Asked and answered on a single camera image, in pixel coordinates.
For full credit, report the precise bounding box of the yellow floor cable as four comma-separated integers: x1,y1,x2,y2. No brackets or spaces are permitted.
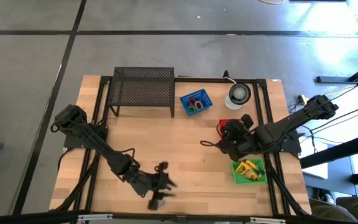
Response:
257,0,287,6

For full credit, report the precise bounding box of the green plastic basket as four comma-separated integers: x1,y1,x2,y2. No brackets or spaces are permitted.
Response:
230,157,268,186

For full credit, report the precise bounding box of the blue plastic basket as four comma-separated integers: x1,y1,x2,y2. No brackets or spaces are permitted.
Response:
179,88,214,117

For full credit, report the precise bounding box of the silver frame bracket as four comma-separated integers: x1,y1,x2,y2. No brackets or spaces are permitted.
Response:
77,213,114,222
249,217,287,224

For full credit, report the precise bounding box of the person's shoe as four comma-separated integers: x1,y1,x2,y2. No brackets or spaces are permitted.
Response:
318,189,334,203

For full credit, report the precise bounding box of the black desk leg bar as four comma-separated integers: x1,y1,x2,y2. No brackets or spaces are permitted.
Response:
315,58,358,84

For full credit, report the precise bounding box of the black floor cable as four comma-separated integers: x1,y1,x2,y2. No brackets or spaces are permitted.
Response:
303,102,358,134

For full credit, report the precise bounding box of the black floor beam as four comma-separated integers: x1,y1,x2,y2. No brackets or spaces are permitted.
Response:
300,133,358,169

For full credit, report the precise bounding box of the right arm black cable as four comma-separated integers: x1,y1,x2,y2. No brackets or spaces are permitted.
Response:
200,139,229,149

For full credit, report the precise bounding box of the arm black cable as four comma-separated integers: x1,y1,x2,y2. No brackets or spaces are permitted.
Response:
200,139,229,149
116,147,136,162

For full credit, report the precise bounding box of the person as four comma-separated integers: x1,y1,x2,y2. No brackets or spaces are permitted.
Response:
308,195,358,223

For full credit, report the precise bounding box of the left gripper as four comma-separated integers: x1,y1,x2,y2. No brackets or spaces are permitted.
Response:
131,161,179,211

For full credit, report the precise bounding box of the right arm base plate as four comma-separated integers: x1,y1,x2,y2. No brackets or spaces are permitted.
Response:
257,128,303,156

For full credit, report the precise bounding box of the yellow green crayon box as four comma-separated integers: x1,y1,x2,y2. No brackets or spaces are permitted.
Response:
234,161,260,182

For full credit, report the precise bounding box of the black aluminium table frame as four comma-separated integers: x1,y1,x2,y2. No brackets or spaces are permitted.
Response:
50,75,312,218

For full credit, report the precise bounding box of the black mesh shelf riser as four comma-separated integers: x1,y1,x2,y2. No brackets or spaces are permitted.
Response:
108,67,176,118

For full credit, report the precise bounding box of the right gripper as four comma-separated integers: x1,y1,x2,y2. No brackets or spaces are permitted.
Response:
218,114,259,162

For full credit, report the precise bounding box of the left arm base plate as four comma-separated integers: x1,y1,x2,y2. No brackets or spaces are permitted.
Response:
63,123,109,149

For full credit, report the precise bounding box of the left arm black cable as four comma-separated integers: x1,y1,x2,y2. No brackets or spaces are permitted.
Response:
116,147,136,162

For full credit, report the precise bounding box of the red plastic basket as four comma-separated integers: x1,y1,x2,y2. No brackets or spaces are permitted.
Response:
218,117,244,139

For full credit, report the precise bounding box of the white cylinder with black rim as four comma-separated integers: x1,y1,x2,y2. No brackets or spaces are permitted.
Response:
224,82,252,111

